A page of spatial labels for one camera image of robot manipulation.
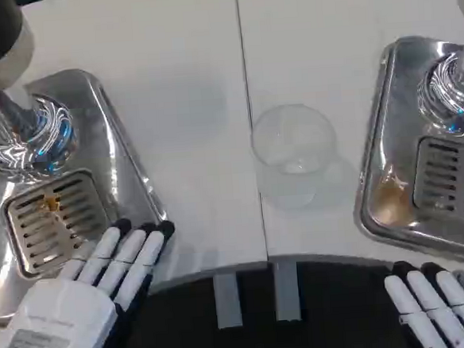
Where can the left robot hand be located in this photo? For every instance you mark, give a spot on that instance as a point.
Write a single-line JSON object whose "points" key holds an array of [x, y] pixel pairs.
{"points": [[66, 313]]}

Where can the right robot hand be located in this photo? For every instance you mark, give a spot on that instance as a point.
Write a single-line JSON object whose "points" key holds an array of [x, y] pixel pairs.
{"points": [[444, 302]]}

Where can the slotted steel tray grid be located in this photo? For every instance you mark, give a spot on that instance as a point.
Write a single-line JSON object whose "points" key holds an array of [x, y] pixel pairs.
{"points": [[54, 222], [451, 174]]}

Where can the grey tape strip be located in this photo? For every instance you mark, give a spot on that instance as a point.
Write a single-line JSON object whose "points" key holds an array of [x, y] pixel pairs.
{"points": [[286, 291], [227, 299]]}

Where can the steel drip tray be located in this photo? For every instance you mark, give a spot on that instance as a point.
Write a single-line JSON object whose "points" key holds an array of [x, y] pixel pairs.
{"points": [[123, 149], [397, 138]]}

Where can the black robot torso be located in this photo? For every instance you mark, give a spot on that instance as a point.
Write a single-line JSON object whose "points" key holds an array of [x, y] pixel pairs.
{"points": [[266, 319]]}

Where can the clear ribbed glass cup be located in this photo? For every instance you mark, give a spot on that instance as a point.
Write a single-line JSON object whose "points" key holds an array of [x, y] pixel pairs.
{"points": [[290, 154]]}

